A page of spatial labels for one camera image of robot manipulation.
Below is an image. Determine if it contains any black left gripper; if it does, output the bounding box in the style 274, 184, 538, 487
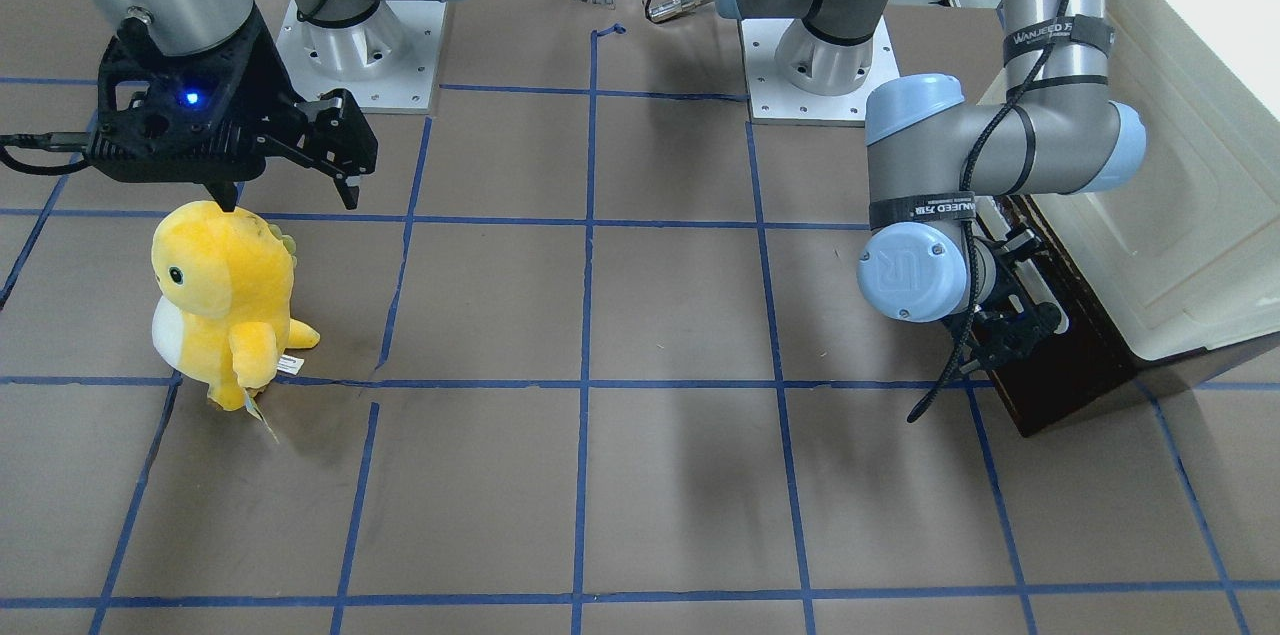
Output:
965, 228, 1066, 373

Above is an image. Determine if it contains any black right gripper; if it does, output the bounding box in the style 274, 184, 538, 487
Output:
84, 10, 378, 214

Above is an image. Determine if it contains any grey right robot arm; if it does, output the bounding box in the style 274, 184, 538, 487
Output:
3, 0, 458, 211

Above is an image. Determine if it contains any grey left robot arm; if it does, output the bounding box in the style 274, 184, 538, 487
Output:
716, 0, 1146, 383

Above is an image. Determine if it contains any yellow plush toy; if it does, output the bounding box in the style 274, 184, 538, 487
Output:
150, 198, 320, 421

